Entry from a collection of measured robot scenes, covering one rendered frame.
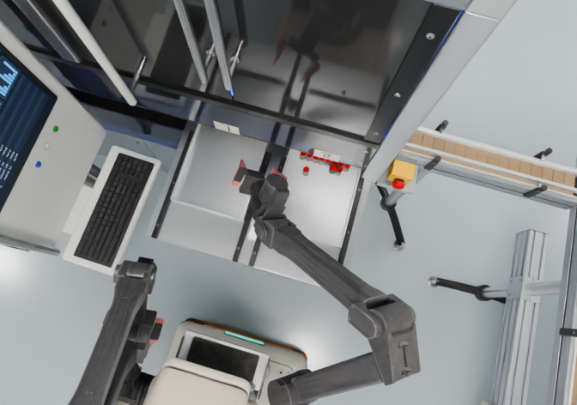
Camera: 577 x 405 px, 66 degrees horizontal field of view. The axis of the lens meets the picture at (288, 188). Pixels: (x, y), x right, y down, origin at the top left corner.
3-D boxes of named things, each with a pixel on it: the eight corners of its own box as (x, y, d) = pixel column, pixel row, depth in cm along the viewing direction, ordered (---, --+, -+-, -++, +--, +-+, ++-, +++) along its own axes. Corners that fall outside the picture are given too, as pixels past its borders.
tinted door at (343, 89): (234, 100, 128) (200, -64, 71) (380, 141, 126) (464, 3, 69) (233, 102, 128) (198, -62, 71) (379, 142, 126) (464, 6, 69)
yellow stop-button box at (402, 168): (390, 160, 151) (396, 154, 144) (411, 166, 150) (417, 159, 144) (385, 181, 149) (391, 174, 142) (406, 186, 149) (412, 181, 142)
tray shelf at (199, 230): (191, 112, 164) (191, 110, 163) (375, 163, 161) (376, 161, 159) (145, 236, 152) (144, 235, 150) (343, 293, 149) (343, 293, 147)
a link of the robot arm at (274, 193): (259, 243, 107) (288, 238, 112) (277, 209, 100) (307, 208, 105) (240, 207, 114) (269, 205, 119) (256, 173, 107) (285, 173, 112)
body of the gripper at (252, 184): (246, 170, 117) (248, 189, 112) (282, 179, 121) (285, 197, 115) (238, 188, 121) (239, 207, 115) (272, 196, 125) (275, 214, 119)
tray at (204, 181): (203, 113, 162) (202, 110, 159) (272, 132, 161) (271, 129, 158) (172, 201, 154) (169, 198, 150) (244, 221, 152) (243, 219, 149)
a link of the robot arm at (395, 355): (403, 389, 72) (441, 371, 78) (372, 306, 77) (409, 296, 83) (272, 417, 104) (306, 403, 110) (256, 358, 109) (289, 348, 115)
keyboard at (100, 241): (119, 153, 166) (117, 150, 163) (154, 164, 165) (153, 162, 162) (74, 256, 156) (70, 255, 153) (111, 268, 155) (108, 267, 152)
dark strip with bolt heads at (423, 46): (351, 162, 146) (433, 1, 69) (365, 166, 146) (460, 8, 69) (350, 165, 146) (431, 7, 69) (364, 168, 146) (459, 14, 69)
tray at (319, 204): (293, 138, 161) (294, 135, 157) (363, 157, 159) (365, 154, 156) (266, 227, 152) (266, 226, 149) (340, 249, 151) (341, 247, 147)
